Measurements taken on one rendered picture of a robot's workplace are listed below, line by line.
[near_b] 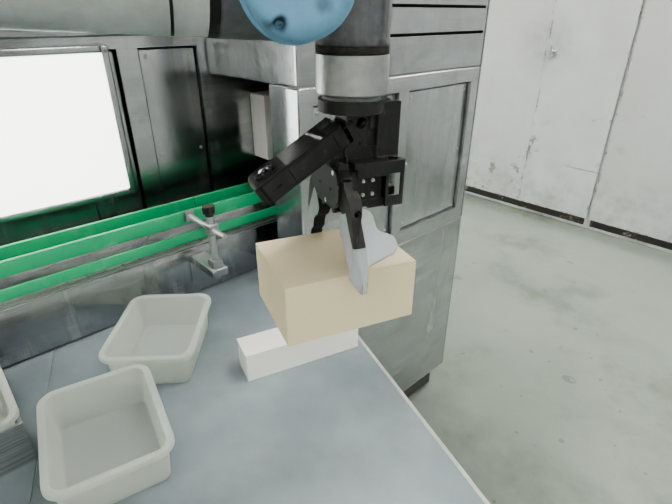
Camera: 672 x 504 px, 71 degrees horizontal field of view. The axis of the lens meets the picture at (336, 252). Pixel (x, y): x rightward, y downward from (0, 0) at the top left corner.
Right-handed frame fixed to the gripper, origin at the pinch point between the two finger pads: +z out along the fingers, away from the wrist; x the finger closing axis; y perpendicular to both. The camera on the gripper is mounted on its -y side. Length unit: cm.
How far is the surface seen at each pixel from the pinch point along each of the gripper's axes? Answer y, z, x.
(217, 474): -16.6, 35.4, 5.4
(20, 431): -43, 29, 20
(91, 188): -30, 9, 72
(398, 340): 53, 72, 65
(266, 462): -9.1, 35.3, 4.5
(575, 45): 255, -12, 195
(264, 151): 15, 8, 85
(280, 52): 12, -21, 56
